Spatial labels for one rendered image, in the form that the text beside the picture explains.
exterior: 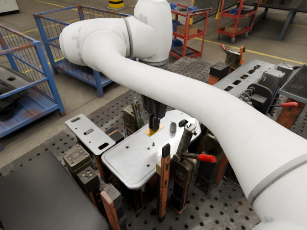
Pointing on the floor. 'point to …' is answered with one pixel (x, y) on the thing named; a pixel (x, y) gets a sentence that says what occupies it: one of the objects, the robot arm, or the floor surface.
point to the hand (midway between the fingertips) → (154, 121)
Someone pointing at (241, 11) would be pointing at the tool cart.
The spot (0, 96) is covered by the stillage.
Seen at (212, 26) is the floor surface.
